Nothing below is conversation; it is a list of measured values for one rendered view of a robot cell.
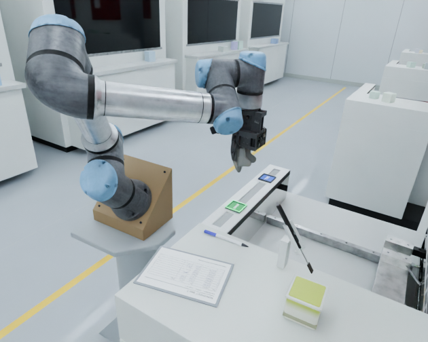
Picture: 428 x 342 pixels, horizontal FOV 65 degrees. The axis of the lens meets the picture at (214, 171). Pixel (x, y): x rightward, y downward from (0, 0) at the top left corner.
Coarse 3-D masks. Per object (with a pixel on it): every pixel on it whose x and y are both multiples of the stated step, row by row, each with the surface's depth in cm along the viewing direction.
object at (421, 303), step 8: (424, 240) 111; (424, 248) 111; (424, 256) 100; (424, 264) 96; (424, 272) 92; (424, 280) 88; (416, 288) 96; (424, 288) 85; (416, 296) 92; (424, 296) 83; (416, 304) 89; (424, 304) 80; (424, 312) 78
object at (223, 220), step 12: (276, 168) 142; (252, 180) 131; (276, 180) 132; (240, 192) 122; (252, 192) 124; (264, 192) 123; (252, 204) 115; (216, 216) 107; (228, 216) 108; (240, 216) 108; (216, 228) 102; (228, 228) 102
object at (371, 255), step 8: (272, 216) 129; (272, 224) 128; (280, 224) 127; (296, 224) 125; (304, 232) 122; (312, 232) 121; (320, 232) 121; (320, 240) 120; (328, 240) 118; (336, 240) 117; (344, 248) 116; (352, 248) 114; (360, 248) 113; (360, 256) 114; (368, 256) 112; (376, 256) 111; (408, 272) 107
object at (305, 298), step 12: (300, 276) 75; (300, 288) 71; (312, 288) 71; (324, 288) 71; (288, 300) 70; (300, 300) 68; (312, 300) 68; (324, 300) 69; (288, 312) 71; (300, 312) 69; (312, 312) 68; (300, 324) 71; (312, 324) 69
